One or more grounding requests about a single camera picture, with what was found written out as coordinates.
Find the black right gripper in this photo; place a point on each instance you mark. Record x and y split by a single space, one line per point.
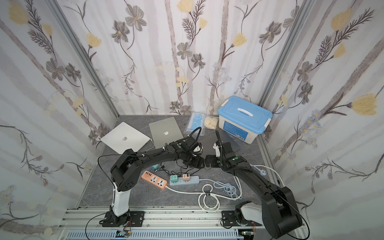
214 160

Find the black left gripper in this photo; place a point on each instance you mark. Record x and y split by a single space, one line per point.
195 160

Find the pink charger plug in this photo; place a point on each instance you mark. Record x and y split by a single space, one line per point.
186 177

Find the blue-grey power strip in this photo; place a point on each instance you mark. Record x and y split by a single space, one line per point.
194 180

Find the teal charger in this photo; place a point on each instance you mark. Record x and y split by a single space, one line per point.
174 178
155 167

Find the orange power strip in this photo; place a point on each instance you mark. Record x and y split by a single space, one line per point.
154 179

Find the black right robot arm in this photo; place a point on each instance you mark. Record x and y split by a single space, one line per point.
278 211

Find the dark grey laptop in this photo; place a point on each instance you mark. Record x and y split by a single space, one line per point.
209 141

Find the silver laptop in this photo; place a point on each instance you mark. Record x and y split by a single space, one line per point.
165 131

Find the white laptop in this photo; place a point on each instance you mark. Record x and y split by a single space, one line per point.
124 137

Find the bag of blue masks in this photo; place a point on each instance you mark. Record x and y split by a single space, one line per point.
196 120

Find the bag of white cotton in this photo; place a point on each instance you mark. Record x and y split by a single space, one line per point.
211 122

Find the blue lid storage box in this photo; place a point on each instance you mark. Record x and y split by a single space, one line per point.
242 119

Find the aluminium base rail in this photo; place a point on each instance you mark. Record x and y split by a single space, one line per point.
156 218

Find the white vented cable duct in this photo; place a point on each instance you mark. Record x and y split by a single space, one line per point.
218 234

